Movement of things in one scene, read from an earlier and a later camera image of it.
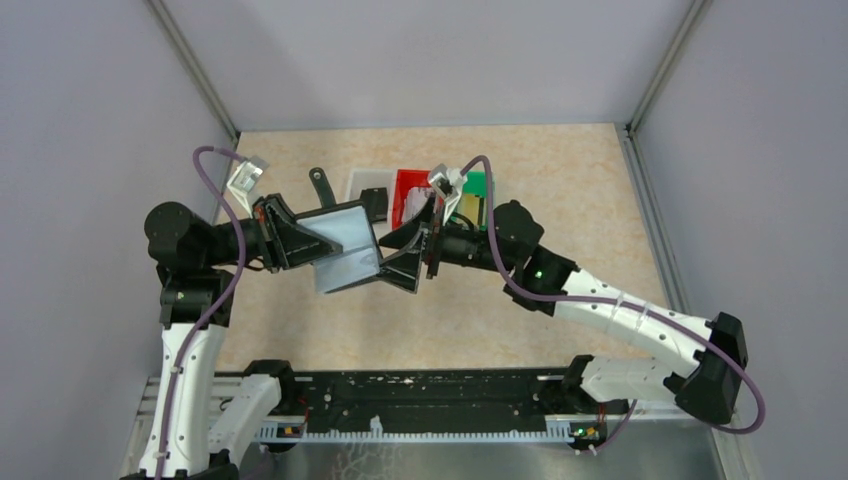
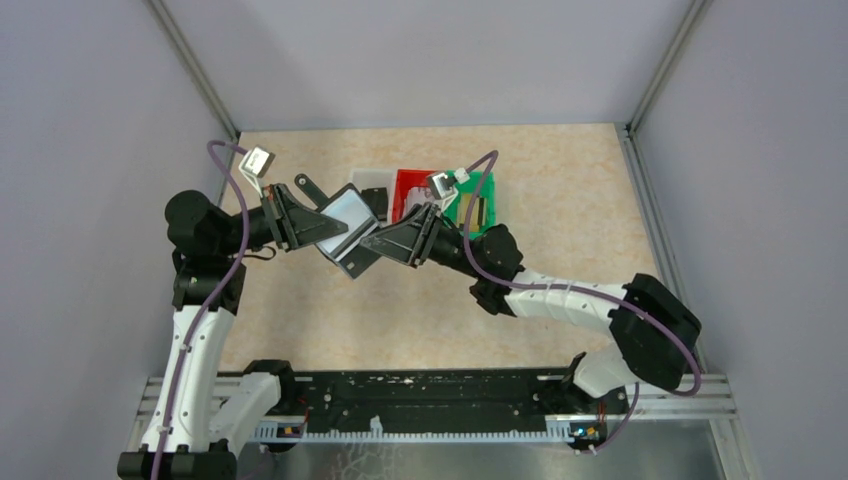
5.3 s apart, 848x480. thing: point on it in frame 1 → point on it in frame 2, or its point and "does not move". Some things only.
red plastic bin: (407, 179) does not move
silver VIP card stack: (416, 198) does not move
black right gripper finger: (402, 270) → (399, 242)
